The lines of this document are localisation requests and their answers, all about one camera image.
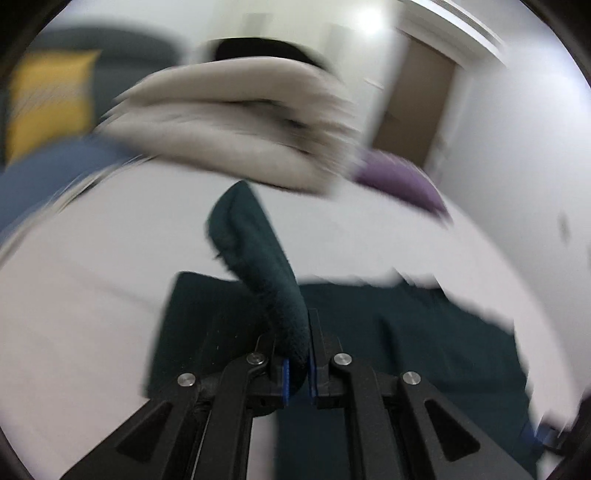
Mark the yellow patterned cushion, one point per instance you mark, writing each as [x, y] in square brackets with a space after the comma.
[50, 98]

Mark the purple pillow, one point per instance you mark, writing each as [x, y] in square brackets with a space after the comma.
[401, 179]

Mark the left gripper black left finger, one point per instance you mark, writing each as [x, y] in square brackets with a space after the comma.
[194, 428]

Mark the dark green knit sweater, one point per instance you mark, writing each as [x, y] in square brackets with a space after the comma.
[209, 322]

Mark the blue pillow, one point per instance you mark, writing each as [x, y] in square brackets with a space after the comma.
[42, 176]

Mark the dark grey sofa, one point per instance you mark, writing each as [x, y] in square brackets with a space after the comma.
[125, 56]

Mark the beige folded duvet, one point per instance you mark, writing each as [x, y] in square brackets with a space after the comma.
[275, 121]

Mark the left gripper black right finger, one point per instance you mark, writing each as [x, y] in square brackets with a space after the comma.
[400, 427]

